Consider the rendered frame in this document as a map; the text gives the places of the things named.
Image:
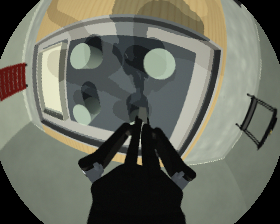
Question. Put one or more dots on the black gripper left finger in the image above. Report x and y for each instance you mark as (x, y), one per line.
(92, 165)

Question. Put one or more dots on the cream shallow square tray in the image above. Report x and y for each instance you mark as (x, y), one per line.
(49, 77)

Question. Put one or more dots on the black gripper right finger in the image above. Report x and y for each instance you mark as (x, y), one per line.
(179, 172)

